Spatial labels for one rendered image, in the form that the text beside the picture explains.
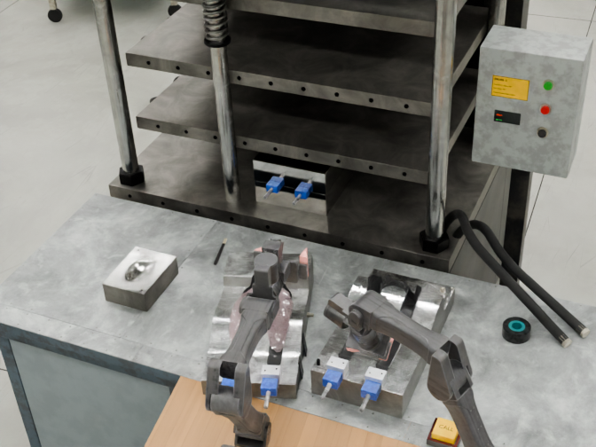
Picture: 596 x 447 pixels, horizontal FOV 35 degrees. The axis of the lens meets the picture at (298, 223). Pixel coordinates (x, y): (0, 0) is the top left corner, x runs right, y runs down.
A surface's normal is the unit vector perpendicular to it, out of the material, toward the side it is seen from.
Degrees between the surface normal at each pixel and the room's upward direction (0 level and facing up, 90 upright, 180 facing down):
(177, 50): 0
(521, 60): 90
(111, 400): 90
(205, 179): 0
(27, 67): 0
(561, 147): 90
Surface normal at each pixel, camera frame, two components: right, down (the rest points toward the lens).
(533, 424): -0.04, -0.80
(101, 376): -0.40, 0.55
